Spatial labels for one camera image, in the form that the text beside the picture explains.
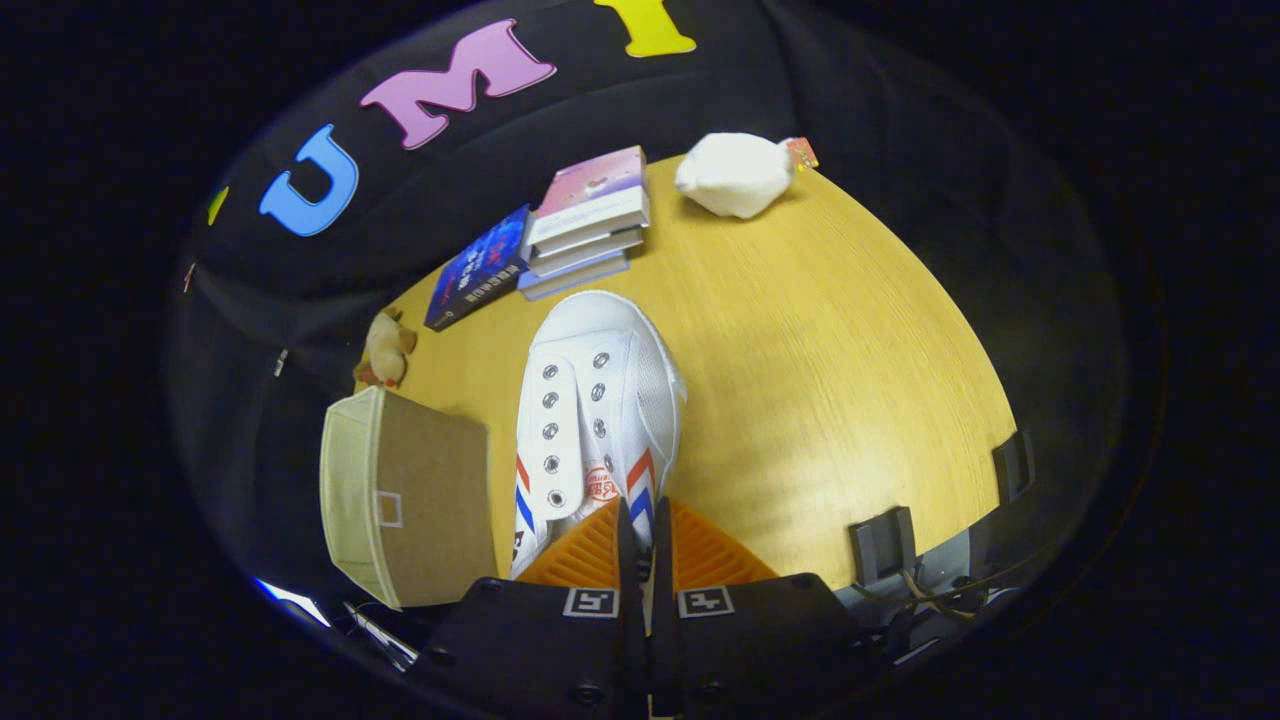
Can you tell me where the small brown plush toy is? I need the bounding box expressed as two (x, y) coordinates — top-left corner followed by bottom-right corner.
(352, 306), (418, 391)

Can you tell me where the light blue cover book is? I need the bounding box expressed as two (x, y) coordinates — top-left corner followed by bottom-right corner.
(517, 250), (631, 302)

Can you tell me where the brown fabric storage box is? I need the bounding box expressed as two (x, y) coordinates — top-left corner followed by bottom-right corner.
(320, 386), (499, 611)

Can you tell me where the bundle of dark cables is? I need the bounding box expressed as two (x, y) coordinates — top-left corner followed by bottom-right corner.
(880, 565), (1001, 641)

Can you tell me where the white striped canvas shoe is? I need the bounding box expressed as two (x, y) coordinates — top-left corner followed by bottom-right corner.
(510, 290), (689, 631)

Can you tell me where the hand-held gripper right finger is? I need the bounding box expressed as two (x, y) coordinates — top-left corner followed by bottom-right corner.
(650, 495), (881, 716)

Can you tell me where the pink cover book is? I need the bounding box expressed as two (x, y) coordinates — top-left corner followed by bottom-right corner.
(527, 146), (651, 247)

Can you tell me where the black table clamp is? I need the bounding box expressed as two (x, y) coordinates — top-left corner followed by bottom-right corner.
(848, 506), (917, 588)
(992, 430), (1035, 504)

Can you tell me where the dark blue book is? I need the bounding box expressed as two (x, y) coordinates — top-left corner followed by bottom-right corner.
(424, 204), (533, 333)

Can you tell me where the grey under-table tray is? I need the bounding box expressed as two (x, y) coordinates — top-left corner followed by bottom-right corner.
(835, 525), (1011, 661)

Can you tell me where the bright lit panel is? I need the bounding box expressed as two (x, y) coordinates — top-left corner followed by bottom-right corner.
(255, 578), (331, 628)

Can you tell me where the thin white bar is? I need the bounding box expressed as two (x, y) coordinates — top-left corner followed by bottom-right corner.
(345, 600), (418, 673)

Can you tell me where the white plush toy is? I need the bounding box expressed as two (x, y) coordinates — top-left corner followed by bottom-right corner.
(674, 132), (820, 220)

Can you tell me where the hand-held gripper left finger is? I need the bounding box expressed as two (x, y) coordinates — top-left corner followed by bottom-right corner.
(415, 497), (646, 716)

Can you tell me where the thin white book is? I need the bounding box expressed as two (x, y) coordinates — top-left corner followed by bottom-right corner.
(525, 228), (646, 278)

